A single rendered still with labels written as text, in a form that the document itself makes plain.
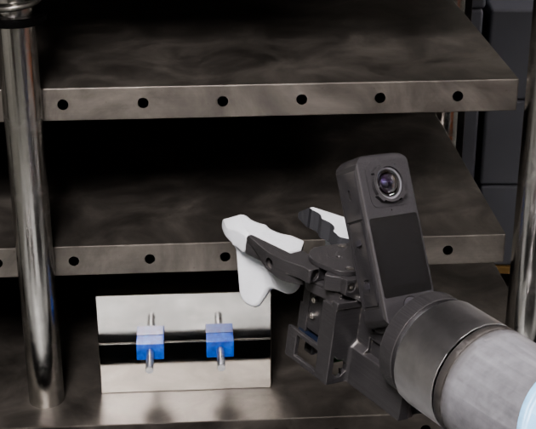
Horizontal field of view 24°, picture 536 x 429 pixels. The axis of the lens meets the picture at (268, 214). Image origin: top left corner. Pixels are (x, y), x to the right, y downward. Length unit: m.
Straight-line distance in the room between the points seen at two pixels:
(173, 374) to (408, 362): 1.23
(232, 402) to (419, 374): 1.21
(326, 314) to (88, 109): 1.02
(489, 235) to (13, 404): 0.79
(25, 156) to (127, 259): 0.24
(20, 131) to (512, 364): 1.16
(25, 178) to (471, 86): 0.66
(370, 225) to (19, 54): 1.01
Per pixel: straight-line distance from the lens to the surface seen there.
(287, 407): 1.95
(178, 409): 1.95
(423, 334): 0.77
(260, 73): 1.85
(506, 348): 0.75
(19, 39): 1.74
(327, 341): 0.85
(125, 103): 1.81
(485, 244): 1.95
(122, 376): 1.99
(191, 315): 1.93
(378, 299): 0.81
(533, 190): 1.85
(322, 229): 0.94
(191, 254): 1.90
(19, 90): 1.76
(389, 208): 0.82
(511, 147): 3.75
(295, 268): 0.85
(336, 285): 0.83
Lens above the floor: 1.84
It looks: 24 degrees down
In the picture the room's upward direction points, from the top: straight up
